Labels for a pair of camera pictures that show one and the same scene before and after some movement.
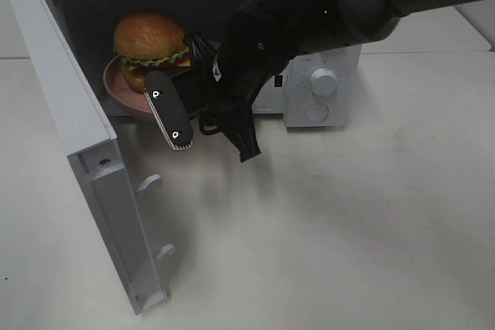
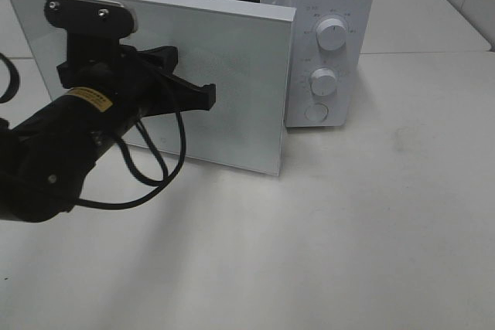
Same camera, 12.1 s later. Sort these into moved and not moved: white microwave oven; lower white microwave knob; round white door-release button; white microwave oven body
Moved: white microwave oven
Not moved: white microwave oven body; lower white microwave knob; round white door-release button
